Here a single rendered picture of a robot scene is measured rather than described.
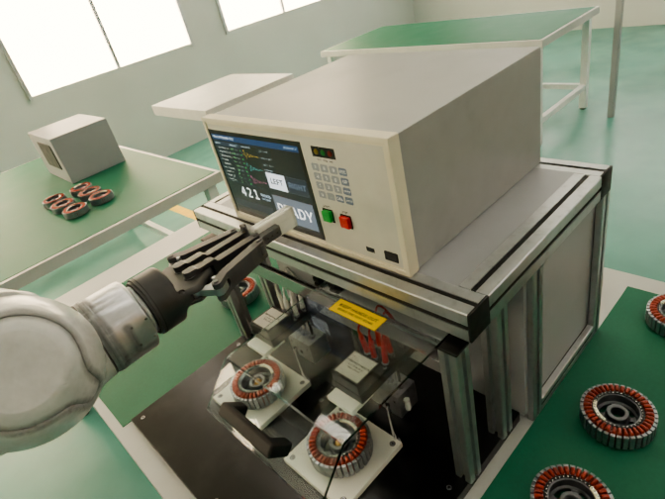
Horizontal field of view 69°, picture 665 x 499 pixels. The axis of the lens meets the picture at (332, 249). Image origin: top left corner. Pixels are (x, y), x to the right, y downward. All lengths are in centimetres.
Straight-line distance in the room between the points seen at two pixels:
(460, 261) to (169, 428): 70
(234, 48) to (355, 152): 560
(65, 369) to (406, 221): 43
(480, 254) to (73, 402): 53
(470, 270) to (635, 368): 49
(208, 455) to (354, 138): 67
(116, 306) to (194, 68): 543
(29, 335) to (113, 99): 522
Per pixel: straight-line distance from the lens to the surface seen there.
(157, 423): 114
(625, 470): 94
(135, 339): 57
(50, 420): 38
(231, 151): 89
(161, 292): 58
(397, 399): 92
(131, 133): 562
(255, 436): 62
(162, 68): 576
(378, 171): 62
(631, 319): 118
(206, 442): 105
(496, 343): 75
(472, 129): 74
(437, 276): 68
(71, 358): 37
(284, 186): 80
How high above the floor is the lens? 152
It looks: 31 degrees down
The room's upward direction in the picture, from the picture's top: 15 degrees counter-clockwise
